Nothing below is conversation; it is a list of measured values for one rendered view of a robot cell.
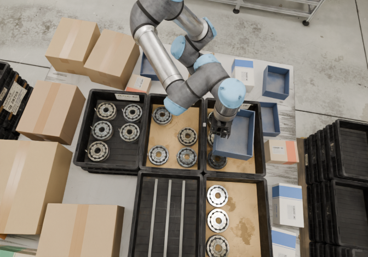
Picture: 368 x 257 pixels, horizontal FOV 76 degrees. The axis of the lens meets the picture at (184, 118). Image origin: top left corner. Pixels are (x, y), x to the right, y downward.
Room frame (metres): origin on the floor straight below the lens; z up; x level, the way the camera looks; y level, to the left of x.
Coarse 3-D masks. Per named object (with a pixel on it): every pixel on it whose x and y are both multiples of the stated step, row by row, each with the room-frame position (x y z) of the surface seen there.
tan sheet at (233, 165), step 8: (208, 112) 0.58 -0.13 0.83; (208, 128) 0.48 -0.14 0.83; (208, 152) 0.35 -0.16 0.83; (216, 160) 0.31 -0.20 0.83; (232, 160) 0.33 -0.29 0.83; (240, 160) 0.34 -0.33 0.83; (248, 160) 0.34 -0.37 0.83; (208, 168) 0.27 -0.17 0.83; (224, 168) 0.28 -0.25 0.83; (232, 168) 0.29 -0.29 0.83; (240, 168) 0.29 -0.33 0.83; (248, 168) 0.30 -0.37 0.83
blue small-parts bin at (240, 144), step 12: (240, 108) 0.47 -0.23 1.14; (240, 120) 0.45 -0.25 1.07; (252, 120) 0.44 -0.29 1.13; (240, 132) 0.39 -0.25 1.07; (252, 132) 0.38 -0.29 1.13; (216, 144) 0.30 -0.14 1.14; (228, 144) 0.33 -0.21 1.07; (240, 144) 0.34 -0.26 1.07; (252, 144) 0.32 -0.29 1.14; (228, 156) 0.27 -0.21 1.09; (240, 156) 0.27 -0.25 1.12; (252, 156) 0.27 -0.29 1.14
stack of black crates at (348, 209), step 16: (320, 192) 0.35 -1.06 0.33; (336, 192) 0.36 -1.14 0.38; (352, 192) 0.38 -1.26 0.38; (320, 208) 0.24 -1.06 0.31; (336, 208) 0.23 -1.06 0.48; (352, 208) 0.27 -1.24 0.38; (320, 224) 0.14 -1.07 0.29; (336, 224) 0.14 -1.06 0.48; (352, 224) 0.17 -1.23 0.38; (320, 240) 0.04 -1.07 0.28; (336, 240) 0.05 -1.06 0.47; (352, 240) 0.07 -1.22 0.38
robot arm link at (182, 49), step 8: (176, 40) 0.89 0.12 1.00; (184, 40) 0.86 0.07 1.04; (176, 48) 0.83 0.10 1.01; (184, 48) 0.83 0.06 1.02; (192, 48) 0.84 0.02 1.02; (176, 56) 0.80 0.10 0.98; (184, 56) 0.81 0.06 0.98; (192, 56) 0.83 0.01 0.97; (184, 64) 0.80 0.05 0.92; (192, 64) 0.81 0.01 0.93
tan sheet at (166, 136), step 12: (192, 108) 0.58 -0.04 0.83; (180, 120) 0.50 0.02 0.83; (192, 120) 0.51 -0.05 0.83; (156, 132) 0.41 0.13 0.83; (168, 132) 0.42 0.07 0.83; (156, 144) 0.34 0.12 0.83; (168, 144) 0.35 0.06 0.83; (180, 144) 0.36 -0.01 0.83; (180, 168) 0.24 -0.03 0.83; (192, 168) 0.25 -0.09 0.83
